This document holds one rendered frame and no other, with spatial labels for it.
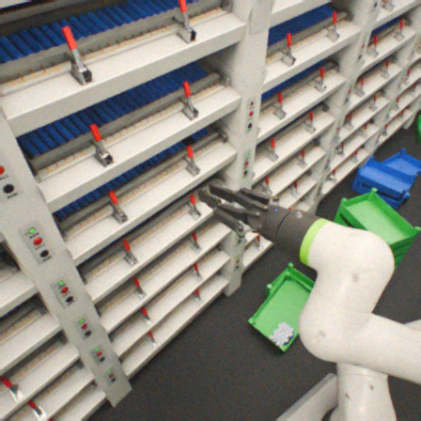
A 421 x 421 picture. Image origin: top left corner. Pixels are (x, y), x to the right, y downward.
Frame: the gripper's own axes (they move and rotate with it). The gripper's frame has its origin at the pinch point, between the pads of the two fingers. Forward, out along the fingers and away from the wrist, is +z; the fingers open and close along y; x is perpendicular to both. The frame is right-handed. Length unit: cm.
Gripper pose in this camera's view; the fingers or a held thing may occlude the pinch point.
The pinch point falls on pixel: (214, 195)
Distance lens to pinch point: 83.8
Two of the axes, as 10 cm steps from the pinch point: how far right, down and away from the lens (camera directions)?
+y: 7.0, -5.2, 5.0
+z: -7.0, -3.5, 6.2
